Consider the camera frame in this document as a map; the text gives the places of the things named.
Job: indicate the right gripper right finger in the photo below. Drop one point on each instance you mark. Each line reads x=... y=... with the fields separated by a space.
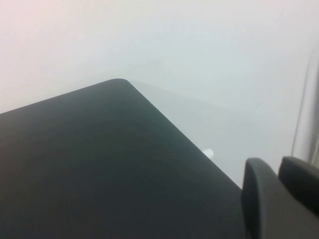
x=304 y=181

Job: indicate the grey vertical post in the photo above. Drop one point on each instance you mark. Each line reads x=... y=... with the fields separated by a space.
x=307 y=104

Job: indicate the small white peg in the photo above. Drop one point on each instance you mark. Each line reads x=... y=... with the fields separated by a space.
x=208 y=153

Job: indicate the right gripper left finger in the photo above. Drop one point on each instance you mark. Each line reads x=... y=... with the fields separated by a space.
x=266 y=211

